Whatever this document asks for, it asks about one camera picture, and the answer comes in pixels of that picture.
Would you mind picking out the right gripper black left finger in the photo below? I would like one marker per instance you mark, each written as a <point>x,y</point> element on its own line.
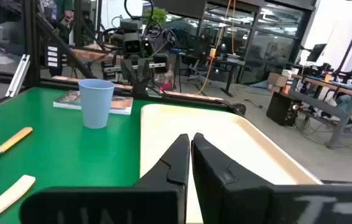
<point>163,205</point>

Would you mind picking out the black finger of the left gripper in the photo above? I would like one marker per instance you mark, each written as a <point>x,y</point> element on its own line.
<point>145,73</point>
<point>131,74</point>

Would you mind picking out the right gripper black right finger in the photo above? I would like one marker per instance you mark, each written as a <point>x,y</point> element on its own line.
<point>225,199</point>

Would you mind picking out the light blue ribbed cup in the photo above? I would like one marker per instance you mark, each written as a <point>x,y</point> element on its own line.
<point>96,105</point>

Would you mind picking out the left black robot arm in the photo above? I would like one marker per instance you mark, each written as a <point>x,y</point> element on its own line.
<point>129,25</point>

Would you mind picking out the black monitor on arm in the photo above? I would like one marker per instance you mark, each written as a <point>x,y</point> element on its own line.
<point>316,52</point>

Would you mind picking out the cream plastic tray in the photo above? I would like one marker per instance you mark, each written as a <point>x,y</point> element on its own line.
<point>225,137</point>

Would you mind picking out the thin picture book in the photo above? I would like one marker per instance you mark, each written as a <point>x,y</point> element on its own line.
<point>121,104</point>

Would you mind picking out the green leafy plant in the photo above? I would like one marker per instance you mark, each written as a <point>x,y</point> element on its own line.
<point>157,15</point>

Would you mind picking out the black office desk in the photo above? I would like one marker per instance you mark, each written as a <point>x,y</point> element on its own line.
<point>225,62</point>

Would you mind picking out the person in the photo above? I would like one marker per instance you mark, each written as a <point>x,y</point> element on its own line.
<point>67,6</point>

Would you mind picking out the black computer tower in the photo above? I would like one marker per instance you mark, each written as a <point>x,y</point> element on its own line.
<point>281,109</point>

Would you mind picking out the silver aluminium extrusion bar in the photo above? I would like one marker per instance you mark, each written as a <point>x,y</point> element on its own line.
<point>17,76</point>

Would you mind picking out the brown cardboard box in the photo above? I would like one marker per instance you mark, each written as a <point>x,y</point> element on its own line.
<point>277,80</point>

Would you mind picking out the wooden top workbench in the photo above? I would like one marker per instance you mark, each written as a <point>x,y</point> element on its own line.
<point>319,81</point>

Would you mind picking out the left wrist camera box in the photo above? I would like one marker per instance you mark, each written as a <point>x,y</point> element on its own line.
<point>132,43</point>

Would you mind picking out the black aluminium rig frame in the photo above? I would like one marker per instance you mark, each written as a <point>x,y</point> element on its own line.
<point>33,46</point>

